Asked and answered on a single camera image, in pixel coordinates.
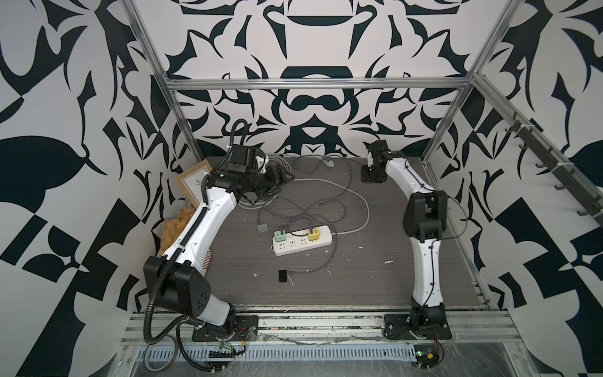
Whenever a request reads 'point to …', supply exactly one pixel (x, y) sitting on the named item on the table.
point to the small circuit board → (426, 355)
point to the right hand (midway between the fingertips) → (365, 172)
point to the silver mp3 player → (262, 228)
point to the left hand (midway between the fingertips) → (287, 178)
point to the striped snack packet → (206, 261)
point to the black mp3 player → (282, 276)
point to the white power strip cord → (333, 232)
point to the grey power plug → (330, 163)
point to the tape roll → (170, 364)
